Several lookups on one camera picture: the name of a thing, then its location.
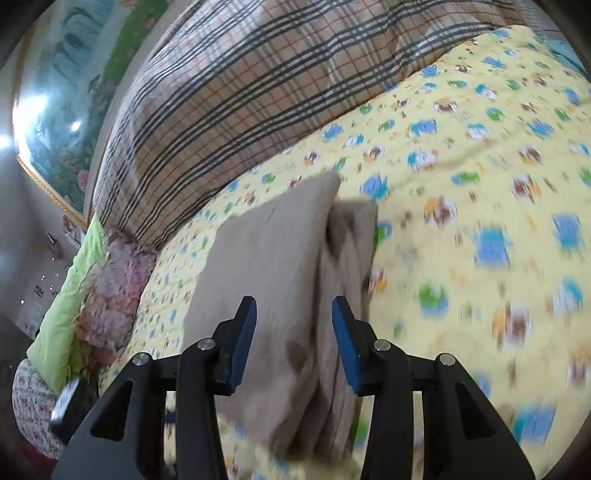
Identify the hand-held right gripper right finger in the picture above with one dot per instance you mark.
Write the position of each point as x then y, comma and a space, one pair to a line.
344, 341

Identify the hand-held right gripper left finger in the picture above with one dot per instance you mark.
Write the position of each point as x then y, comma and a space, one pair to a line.
244, 341

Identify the beige knitted sweater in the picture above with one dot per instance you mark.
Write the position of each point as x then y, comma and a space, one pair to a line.
272, 272

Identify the white red floral cloth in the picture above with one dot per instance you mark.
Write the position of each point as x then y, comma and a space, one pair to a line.
32, 406

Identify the light green quilt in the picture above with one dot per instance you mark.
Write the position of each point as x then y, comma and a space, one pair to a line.
69, 304

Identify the pink floral cloth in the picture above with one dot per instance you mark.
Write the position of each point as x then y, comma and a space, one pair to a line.
120, 286

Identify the yellow cartoon printed bedsheet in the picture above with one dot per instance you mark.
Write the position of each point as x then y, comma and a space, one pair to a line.
461, 161

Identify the plaid pillow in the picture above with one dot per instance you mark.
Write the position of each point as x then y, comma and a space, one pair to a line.
240, 101

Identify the gold framed landscape painting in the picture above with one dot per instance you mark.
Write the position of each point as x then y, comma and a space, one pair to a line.
64, 106

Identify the teal cloth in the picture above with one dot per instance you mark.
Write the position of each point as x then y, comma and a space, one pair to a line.
570, 57

